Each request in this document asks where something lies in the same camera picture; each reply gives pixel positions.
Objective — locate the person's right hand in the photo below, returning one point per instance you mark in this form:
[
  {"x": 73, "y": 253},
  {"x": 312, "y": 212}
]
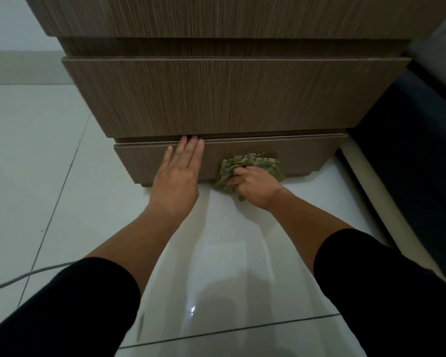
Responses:
[{"x": 258, "y": 185}]

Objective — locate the person's left hand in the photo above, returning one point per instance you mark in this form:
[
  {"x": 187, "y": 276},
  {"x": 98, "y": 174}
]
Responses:
[{"x": 174, "y": 185}]

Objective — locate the person's right fingers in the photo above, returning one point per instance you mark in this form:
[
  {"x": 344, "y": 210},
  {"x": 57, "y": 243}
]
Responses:
[{"x": 238, "y": 180}]

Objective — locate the person's left little finger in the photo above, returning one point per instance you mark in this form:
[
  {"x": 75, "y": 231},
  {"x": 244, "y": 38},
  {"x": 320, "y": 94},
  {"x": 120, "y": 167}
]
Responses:
[{"x": 167, "y": 158}]

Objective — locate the person's left middle finger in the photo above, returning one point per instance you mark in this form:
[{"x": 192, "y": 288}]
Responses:
[{"x": 190, "y": 152}]

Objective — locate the green patterned cleaning cloth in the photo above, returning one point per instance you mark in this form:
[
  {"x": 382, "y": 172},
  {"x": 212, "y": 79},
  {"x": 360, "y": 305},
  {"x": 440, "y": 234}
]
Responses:
[{"x": 267, "y": 164}]

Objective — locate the person's right forearm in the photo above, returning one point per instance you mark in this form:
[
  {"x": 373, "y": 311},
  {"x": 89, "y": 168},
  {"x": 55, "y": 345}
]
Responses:
[{"x": 342, "y": 267}]

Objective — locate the person's left forearm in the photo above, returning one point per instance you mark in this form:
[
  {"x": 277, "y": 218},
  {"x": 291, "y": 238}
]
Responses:
[{"x": 107, "y": 271}]

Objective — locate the small wooden drawer front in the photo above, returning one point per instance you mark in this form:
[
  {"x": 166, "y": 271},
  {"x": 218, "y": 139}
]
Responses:
[{"x": 301, "y": 154}]

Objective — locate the large wooden drawer front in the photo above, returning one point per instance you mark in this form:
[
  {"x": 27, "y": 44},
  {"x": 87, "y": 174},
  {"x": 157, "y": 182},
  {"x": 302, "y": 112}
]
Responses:
[{"x": 238, "y": 96}]

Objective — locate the brown wooden drawer cabinet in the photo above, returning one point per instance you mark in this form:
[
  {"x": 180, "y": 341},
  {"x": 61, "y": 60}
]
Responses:
[{"x": 230, "y": 44}]

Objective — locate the dark blue sofa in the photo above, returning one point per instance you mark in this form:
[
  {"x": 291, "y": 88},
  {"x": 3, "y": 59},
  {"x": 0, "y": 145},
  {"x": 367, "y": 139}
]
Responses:
[{"x": 412, "y": 152}]

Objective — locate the grey cushion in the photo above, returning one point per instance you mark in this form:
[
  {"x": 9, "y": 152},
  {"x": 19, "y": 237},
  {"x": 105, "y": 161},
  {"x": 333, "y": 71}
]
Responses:
[{"x": 440, "y": 55}]

